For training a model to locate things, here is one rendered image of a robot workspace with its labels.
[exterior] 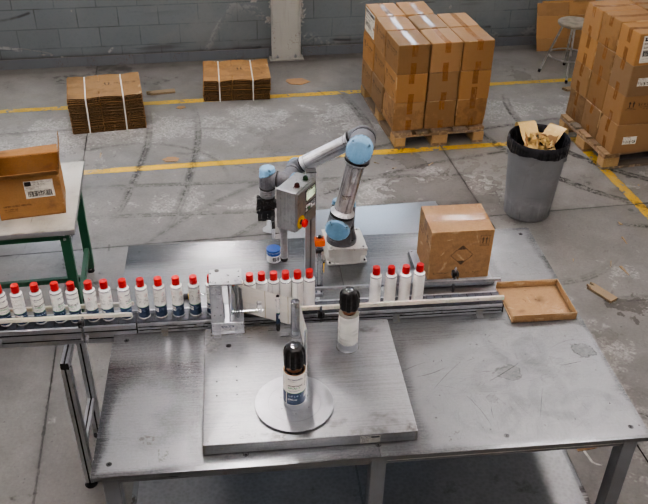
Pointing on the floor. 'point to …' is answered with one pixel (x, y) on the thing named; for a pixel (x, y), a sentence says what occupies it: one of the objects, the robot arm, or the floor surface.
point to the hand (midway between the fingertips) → (272, 231)
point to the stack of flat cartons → (105, 103)
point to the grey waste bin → (530, 187)
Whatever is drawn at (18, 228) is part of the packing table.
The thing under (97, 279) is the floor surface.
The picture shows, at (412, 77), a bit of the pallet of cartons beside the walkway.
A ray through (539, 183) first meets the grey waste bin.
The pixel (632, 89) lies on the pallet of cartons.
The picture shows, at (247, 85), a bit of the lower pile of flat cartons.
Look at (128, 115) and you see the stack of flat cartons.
